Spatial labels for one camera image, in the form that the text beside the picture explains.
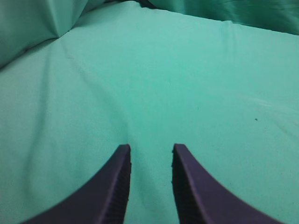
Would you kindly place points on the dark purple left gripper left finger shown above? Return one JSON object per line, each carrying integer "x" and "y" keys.
{"x": 101, "y": 200}

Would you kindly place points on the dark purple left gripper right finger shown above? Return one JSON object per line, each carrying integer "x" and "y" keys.
{"x": 201, "y": 199}

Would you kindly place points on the green table cloth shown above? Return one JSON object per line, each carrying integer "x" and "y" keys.
{"x": 151, "y": 78}

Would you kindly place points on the green backdrop curtain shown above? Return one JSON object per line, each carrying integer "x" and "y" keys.
{"x": 27, "y": 23}

